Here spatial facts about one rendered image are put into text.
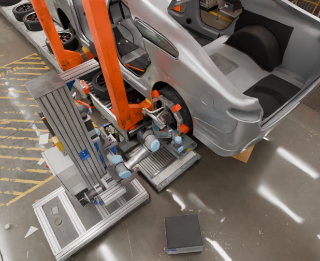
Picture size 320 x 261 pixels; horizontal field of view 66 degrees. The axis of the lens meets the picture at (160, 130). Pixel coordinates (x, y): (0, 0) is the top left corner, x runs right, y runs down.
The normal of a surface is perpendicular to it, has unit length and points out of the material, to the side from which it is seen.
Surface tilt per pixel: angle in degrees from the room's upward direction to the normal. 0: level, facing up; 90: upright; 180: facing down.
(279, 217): 0
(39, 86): 0
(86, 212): 0
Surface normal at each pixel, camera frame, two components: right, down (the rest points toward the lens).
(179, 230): -0.07, -0.64
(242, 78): 0.18, -0.39
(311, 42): -0.76, 0.52
